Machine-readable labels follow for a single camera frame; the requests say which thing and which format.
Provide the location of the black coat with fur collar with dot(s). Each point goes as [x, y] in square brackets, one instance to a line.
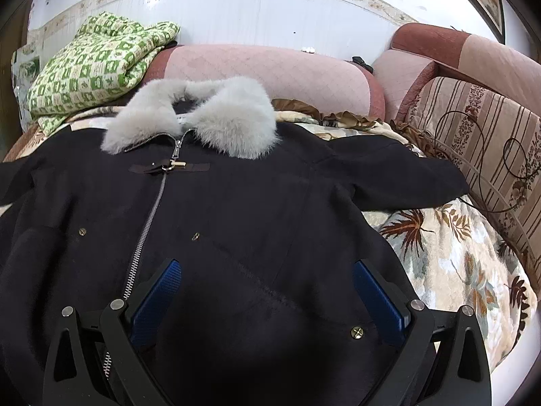
[217, 349]

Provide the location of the small black object behind pillow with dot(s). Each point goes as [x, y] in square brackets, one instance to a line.
[360, 62]

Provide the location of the green patterned folded quilt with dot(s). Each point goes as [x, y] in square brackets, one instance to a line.
[107, 58]

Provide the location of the pink maroon corner cushion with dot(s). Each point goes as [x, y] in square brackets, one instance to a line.
[420, 52]

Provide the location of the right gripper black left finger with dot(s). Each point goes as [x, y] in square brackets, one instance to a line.
[96, 358]

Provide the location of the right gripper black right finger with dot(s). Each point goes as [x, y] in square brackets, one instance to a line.
[441, 355]

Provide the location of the pink quilted bolster pillow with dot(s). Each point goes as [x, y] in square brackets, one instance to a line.
[328, 84]

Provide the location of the striped floral beige cushion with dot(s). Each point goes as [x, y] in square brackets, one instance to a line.
[496, 144]

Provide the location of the leaf pattern beige blanket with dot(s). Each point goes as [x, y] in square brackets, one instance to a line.
[443, 253]

